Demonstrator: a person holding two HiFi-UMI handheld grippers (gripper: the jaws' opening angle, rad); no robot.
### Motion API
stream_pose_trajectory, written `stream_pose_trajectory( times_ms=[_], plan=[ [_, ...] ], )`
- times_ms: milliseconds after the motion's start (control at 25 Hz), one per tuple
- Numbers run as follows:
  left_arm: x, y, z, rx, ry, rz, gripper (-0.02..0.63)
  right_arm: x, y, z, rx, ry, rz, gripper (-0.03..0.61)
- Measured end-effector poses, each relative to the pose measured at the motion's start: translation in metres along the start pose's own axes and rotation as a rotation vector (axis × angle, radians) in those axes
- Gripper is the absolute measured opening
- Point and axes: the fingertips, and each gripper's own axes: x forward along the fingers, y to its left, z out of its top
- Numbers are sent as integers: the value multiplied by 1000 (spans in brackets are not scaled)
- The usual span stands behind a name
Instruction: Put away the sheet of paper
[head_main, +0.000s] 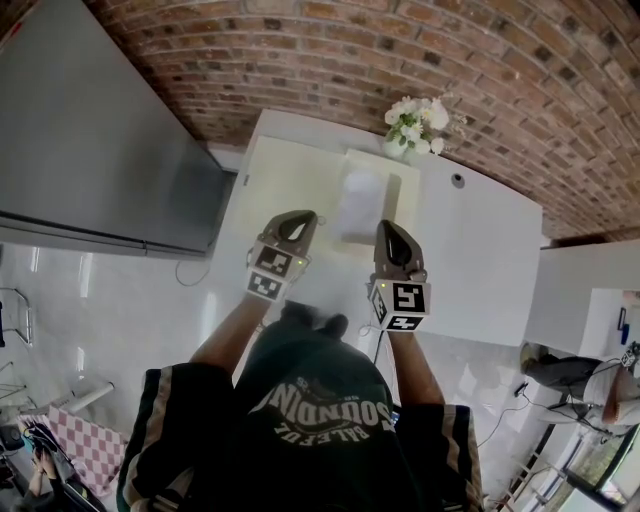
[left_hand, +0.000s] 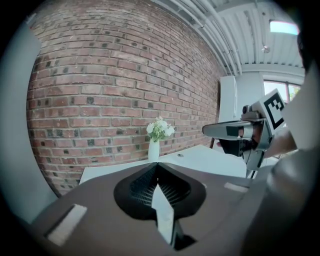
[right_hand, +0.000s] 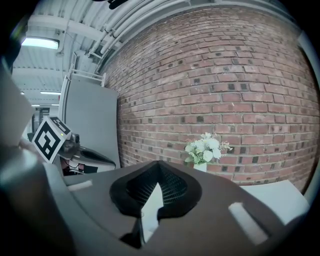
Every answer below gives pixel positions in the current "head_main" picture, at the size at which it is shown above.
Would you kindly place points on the white vase with white flowers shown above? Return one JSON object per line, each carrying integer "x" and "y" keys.
{"x": 415, "y": 127}

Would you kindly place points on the person's left leg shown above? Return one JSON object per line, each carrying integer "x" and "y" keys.
{"x": 300, "y": 315}

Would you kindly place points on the person's right leg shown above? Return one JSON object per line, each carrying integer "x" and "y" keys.
{"x": 336, "y": 327}

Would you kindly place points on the pink checkered cloth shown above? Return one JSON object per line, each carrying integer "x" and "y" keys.
{"x": 90, "y": 445}

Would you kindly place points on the cream box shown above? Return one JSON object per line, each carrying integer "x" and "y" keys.
{"x": 405, "y": 200}

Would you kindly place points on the person's green printed shirt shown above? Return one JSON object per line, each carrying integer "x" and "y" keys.
{"x": 310, "y": 430}

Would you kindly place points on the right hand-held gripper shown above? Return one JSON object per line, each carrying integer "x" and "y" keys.
{"x": 407, "y": 302}

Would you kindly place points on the black framed window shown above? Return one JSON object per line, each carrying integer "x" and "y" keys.
{"x": 600, "y": 475}

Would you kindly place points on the person's leg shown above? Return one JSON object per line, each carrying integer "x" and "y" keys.
{"x": 336, "y": 327}
{"x": 300, "y": 315}

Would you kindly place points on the person's right forearm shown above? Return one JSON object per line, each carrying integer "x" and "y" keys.
{"x": 415, "y": 370}

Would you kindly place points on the white-legged table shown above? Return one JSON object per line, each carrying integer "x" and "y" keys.
{"x": 90, "y": 395}

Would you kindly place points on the white cloth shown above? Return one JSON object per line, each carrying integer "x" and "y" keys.
{"x": 360, "y": 205}

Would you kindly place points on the tall grey metal cabinet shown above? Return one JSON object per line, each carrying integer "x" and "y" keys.
{"x": 90, "y": 140}

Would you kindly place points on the low white cabinet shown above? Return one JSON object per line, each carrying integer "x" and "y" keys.
{"x": 605, "y": 325}

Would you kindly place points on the person's left forearm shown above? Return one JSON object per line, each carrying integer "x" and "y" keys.
{"x": 230, "y": 340}

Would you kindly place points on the white desk with drawers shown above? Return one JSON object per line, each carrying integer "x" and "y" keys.
{"x": 480, "y": 250}

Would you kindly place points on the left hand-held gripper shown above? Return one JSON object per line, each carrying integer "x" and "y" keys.
{"x": 270, "y": 272}

